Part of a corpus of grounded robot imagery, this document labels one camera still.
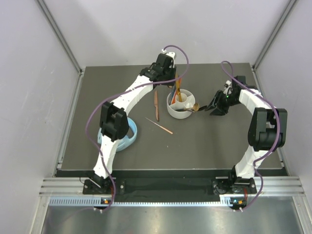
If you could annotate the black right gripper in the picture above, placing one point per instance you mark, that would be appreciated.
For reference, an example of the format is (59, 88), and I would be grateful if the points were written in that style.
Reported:
(220, 110)

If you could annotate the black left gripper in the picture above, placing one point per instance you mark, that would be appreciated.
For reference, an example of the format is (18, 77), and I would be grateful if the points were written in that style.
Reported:
(172, 68)

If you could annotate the gold fork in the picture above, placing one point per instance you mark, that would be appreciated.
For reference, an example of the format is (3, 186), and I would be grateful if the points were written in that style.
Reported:
(179, 89)

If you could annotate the copper utensil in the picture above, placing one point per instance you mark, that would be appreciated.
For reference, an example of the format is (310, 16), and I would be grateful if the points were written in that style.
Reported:
(156, 105)

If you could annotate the white divided round container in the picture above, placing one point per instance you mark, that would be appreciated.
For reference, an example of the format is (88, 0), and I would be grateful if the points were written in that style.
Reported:
(188, 100)

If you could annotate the silver copper chopstick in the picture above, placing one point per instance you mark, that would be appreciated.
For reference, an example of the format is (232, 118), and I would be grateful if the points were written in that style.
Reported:
(163, 128)

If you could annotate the light blue headphones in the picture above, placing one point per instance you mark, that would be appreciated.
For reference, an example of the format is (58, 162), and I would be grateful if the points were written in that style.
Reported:
(126, 141)

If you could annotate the gold spoon green handle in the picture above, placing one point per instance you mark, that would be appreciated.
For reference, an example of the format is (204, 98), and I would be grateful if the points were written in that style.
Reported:
(187, 109)

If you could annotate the orange chopstick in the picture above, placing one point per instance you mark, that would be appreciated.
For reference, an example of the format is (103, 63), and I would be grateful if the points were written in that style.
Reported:
(175, 94)

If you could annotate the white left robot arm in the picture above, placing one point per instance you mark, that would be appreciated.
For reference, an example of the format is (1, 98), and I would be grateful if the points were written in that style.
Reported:
(114, 114)

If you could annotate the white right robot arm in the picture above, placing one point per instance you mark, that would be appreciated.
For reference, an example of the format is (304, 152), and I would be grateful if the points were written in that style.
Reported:
(267, 132)

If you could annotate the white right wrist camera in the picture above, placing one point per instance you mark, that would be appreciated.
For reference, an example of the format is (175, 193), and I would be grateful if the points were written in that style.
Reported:
(228, 88)

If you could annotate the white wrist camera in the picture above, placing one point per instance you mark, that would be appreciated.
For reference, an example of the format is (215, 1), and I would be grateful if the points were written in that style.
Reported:
(228, 88)
(171, 54)

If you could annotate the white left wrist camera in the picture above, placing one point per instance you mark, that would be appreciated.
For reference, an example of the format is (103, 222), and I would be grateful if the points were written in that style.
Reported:
(171, 54)

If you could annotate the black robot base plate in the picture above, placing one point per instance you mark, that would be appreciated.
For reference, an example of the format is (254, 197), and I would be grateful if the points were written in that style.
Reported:
(169, 185)

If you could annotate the aluminium frame rail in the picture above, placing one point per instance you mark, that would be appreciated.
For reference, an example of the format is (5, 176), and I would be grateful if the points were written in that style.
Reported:
(58, 33)

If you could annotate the grey slotted cable duct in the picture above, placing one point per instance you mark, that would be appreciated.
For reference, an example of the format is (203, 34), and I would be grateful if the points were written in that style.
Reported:
(103, 202)

